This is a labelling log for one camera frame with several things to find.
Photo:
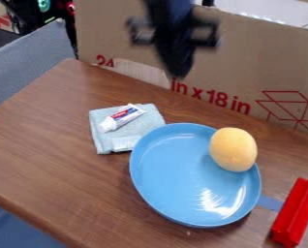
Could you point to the yellow ball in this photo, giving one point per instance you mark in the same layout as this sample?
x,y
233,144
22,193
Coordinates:
x,y
234,149

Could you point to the brown cardboard box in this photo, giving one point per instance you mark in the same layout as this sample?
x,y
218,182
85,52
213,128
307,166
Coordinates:
x,y
254,73

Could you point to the black machine with lights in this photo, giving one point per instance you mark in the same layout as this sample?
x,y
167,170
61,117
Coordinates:
x,y
45,24

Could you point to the white toothpaste tube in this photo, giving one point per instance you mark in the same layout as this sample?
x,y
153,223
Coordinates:
x,y
121,118

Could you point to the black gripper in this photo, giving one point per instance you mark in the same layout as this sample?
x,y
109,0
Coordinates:
x,y
171,16

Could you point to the blue plate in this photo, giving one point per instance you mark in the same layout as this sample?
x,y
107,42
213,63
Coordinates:
x,y
182,183

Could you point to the red plastic block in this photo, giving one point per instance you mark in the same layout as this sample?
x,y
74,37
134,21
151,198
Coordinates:
x,y
291,223

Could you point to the blue tape strip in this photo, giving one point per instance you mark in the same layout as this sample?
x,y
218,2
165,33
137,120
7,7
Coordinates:
x,y
270,203

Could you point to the light blue folded cloth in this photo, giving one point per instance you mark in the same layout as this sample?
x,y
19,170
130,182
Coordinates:
x,y
122,139

